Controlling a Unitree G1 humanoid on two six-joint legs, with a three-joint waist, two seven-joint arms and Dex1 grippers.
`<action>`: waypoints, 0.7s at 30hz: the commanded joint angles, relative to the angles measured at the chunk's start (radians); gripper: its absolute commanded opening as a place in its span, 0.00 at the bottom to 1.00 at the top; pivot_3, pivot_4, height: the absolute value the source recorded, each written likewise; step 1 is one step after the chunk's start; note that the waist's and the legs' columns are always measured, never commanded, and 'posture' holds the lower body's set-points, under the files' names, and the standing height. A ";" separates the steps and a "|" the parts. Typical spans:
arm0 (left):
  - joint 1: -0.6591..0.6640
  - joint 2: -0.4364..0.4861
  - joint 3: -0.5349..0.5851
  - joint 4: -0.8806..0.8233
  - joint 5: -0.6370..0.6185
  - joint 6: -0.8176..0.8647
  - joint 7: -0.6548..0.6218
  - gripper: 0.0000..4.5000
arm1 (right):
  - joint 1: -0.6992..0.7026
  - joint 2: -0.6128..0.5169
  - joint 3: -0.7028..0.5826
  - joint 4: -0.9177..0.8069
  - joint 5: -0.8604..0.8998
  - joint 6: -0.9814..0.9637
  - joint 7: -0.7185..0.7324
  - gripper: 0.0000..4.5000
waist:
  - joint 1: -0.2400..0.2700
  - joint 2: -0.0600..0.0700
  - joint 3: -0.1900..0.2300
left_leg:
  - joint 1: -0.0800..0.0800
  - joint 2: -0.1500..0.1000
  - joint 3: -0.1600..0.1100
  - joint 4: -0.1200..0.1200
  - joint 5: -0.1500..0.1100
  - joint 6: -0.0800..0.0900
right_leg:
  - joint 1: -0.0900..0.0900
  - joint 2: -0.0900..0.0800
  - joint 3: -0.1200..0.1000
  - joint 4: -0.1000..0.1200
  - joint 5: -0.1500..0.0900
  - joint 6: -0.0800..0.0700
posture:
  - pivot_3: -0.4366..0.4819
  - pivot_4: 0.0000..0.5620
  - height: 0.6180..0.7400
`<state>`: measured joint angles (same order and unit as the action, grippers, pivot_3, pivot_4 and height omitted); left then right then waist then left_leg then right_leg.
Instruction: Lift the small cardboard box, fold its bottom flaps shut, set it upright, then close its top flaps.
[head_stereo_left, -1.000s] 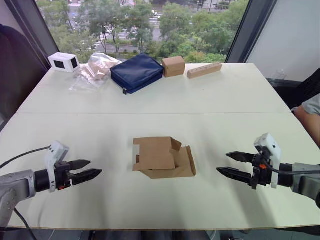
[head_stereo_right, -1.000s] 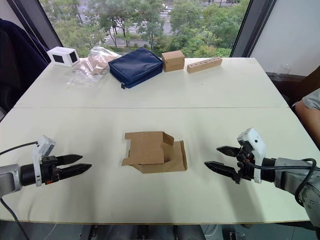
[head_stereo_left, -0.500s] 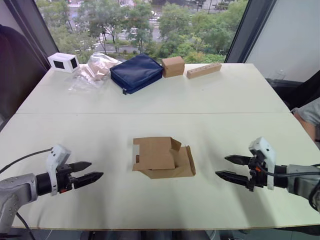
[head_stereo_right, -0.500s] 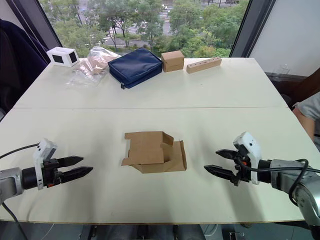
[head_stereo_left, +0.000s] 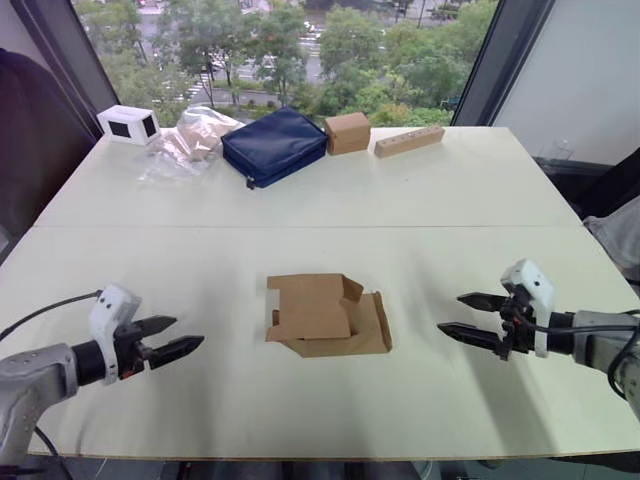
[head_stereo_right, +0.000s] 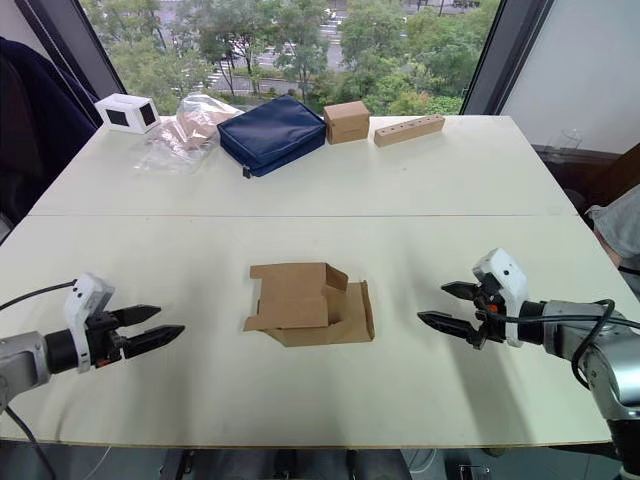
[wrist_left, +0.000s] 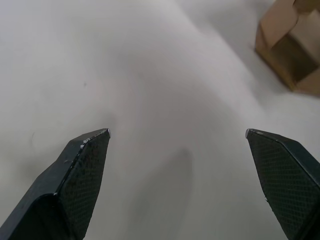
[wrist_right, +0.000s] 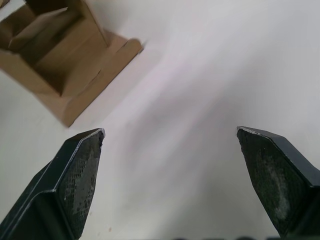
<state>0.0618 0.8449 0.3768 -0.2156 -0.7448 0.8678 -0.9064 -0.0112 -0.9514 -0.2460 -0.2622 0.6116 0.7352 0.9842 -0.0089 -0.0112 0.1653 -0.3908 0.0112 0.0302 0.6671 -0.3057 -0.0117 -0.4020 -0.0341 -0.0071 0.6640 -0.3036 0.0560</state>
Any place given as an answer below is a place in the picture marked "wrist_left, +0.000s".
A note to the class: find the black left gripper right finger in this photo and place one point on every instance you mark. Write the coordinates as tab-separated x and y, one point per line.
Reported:
285	180

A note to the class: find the small brown cardboard box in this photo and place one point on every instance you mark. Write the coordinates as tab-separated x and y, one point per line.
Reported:
290	50

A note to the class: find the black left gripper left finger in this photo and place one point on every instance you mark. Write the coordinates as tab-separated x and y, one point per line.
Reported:
72	185

